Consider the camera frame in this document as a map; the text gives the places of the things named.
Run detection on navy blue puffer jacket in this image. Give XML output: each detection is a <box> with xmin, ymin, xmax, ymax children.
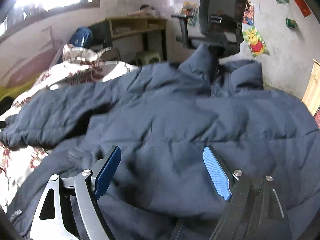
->
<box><xmin>1</xmin><ymin>46</ymin><xmax>319</xmax><ymax>239</ymax></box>

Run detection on blue backpack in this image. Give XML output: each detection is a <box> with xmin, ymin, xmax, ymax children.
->
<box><xmin>68</xmin><ymin>27</ymin><xmax>93</xmax><ymax>49</ymax></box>

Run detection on Winnie the Pooh poster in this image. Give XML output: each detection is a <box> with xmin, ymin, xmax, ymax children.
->
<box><xmin>242</xmin><ymin>26</ymin><xmax>269</xmax><ymax>58</ymax></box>

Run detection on black mesh office chair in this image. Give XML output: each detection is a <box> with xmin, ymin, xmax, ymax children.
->
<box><xmin>172</xmin><ymin>0</ymin><xmax>248</xmax><ymax>58</ymax></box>

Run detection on round fan beside bed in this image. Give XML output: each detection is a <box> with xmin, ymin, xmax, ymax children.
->
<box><xmin>98</xmin><ymin>47</ymin><xmax>121</xmax><ymax>62</ymax></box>

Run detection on anime character poster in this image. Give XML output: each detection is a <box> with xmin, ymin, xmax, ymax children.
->
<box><xmin>243</xmin><ymin>1</ymin><xmax>254</xmax><ymax>26</ymax></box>

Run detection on green white plastic stool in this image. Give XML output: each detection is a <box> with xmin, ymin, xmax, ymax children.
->
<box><xmin>135</xmin><ymin>50</ymin><xmax>162</xmax><ymax>67</ymax></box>

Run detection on red square paper decoration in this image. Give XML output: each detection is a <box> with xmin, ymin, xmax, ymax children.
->
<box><xmin>294</xmin><ymin>0</ymin><xmax>311</xmax><ymax>17</ymax></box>

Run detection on colourful cartoon sticker poster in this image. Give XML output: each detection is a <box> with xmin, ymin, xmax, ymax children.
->
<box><xmin>181</xmin><ymin>1</ymin><xmax>199</xmax><ymax>27</ymax></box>

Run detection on green hanging wall pouch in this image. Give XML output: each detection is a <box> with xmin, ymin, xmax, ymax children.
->
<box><xmin>285</xmin><ymin>18</ymin><xmax>298</xmax><ymax>29</ymax></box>

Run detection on wooden desk with shelf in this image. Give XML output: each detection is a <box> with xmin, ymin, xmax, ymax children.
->
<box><xmin>88</xmin><ymin>16</ymin><xmax>168</xmax><ymax>61</ymax></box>

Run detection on floral white red bedspread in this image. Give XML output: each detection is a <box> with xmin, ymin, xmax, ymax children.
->
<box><xmin>1</xmin><ymin>44</ymin><xmax>138</xmax><ymax>211</ymax></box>

